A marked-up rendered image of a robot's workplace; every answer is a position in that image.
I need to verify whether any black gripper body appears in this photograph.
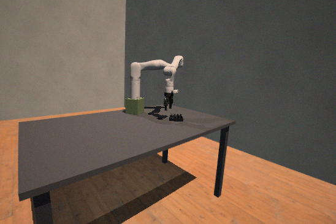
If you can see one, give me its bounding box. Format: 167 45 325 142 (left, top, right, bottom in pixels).
164 92 174 102

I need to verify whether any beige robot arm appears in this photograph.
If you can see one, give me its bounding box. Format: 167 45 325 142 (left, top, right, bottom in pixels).
130 56 183 99

